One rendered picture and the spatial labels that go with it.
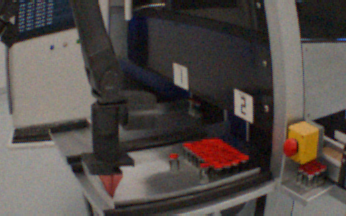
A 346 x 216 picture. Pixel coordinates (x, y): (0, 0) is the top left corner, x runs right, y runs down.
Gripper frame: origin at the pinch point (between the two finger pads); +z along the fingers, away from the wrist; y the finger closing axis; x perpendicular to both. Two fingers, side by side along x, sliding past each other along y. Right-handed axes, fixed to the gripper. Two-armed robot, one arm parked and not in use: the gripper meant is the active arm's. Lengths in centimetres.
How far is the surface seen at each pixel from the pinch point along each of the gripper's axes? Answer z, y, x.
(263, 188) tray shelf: -0.5, 31.8, -10.7
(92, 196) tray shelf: 2.6, -2.9, 5.2
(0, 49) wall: 24, -19, 544
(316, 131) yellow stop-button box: -16.0, 38.2, -21.4
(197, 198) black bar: -0.8, 16.3, -7.8
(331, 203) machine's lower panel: 13, 63, -12
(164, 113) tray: -1, 36, 54
